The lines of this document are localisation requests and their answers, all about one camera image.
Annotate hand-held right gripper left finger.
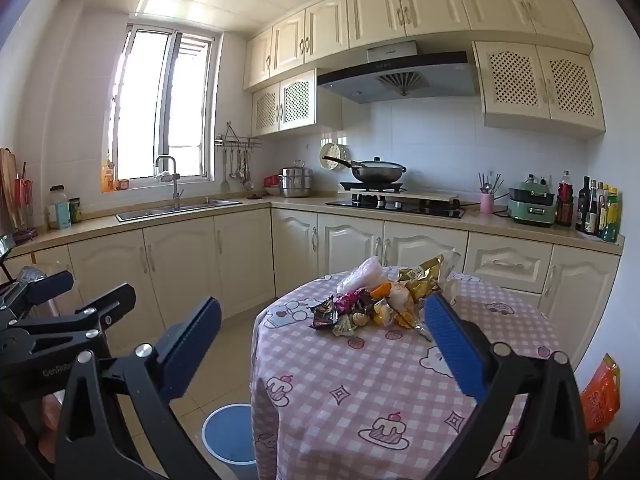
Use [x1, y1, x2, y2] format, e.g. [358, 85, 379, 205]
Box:
[52, 296, 223, 480]

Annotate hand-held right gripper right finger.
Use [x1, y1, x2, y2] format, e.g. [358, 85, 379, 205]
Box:
[410, 293, 590, 480]

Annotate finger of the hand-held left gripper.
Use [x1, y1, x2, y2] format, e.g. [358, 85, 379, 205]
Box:
[0, 284, 137, 361]
[0, 270, 76, 331]

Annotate white bag orange print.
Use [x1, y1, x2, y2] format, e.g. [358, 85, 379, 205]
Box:
[387, 282, 417, 329]

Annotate gold snack bag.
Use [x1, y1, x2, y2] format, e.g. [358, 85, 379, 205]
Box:
[398, 255, 446, 307]

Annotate orange wrapper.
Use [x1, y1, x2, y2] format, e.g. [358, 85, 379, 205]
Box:
[369, 284, 393, 326]

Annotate blue plastic wastebasket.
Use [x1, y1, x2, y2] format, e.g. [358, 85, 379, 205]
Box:
[201, 403, 258, 480]

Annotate small gold candy wrapper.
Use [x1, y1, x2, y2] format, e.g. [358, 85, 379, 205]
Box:
[332, 312, 371, 337]

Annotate magenta foil wrapper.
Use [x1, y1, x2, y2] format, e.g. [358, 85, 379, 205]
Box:
[334, 290, 371, 316]

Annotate clear plastic bag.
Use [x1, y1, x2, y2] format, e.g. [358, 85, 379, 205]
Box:
[336, 256, 390, 295]

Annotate dark snack wrapper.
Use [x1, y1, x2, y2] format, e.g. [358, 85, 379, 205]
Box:
[309, 295, 337, 331]

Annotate person's left hand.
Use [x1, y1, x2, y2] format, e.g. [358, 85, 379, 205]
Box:
[37, 392, 68, 453]

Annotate cream base kitchen cabinets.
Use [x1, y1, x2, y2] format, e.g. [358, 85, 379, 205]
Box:
[0, 205, 621, 361]

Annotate clear jar with lid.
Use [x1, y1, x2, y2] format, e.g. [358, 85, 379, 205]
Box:
[47, 185, 68, 231]

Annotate stainless steel sink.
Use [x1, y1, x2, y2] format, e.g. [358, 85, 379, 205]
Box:
[116, 199, 243, 223]

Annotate wooden cutting board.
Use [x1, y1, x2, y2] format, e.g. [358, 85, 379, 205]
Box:
[0, 147, 21, 233]

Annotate pink checked tablecloth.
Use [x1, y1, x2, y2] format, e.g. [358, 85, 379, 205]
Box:
[250, 265, 563, 480]

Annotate beige kitchen countertop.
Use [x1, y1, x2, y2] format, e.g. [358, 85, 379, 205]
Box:
[0, 195, 626, 261]

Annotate steel sink faucet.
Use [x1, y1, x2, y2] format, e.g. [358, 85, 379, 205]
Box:
[155, 155, 184, 211]

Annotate black glass gas hob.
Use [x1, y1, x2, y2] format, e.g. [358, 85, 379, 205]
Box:
[325, 197, 466, 220]

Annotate orange plastic bag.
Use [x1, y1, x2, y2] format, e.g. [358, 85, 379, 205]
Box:
[580, 352, 622, 433]

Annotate green electric cooker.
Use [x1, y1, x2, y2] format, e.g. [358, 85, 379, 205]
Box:
[507, 175, 557, 227]

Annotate hanging metal skimmer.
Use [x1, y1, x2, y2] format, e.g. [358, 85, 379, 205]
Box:
[238, 147, 256, 192]

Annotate black portable gas burner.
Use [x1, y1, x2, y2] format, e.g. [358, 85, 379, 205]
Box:
[340, 180, 405, 194]

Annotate red-label dark bottle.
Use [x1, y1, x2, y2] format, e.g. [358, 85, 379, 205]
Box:
[556, 170, 575, 227]

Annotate dark wine bottle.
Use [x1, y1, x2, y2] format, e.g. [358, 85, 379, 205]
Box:
[576, 176, 592, 233]

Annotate stainless steel steamer pot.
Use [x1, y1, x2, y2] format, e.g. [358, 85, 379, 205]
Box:
[277, 160, 315, 198]

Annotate dark soy sauce bottle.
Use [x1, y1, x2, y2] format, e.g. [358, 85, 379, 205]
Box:
[586, 180, 601, 236]

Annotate sliding kitchen window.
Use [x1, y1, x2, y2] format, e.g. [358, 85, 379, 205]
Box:
[102, 22, 223, 193]

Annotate green bottle yellow label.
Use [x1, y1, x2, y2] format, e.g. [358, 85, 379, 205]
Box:
[602, 187, 621, 243]

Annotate cream round colander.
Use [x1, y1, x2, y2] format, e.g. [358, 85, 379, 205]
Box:
[319, 142, 351, 170]

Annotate grey range hood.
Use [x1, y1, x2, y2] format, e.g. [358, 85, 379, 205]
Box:
[316, 41, 481, 105]

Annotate red-handled kitchen tool set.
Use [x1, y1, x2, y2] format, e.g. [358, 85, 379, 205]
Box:
[14, 162, 39, 241]

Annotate black-handled wok with lid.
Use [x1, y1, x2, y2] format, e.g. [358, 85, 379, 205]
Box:
[322, 155, 407, 184]

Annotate metal wall utensil rack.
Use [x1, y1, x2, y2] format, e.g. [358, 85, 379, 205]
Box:
[216, 121, 263, 151]

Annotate cream lattice-door wall cabinet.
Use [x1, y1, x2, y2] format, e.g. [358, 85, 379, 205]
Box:
[251, 68, 343, 137]
[472, 41, 606, 141]

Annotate cream upper wall cabinets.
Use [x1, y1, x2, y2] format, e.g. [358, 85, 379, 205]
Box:
[243, 0, 595, 93]

